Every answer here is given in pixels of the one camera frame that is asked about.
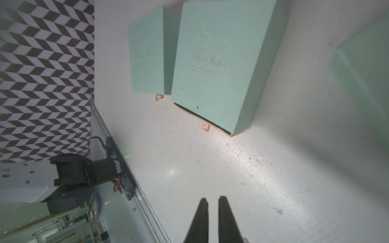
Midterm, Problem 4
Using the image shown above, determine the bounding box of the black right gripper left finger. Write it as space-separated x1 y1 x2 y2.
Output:
184 198 209 243

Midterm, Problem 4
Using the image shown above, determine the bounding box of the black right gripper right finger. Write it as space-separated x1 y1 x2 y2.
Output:
218 196 244 243

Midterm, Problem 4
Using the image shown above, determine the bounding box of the mint green drawer jewelry box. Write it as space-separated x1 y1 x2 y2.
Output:
330 12 389 148

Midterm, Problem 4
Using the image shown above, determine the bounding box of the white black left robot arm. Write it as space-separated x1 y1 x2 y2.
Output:
1 153 122 214

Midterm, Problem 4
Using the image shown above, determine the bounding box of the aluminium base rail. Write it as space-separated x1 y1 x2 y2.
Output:
89 99 170 243

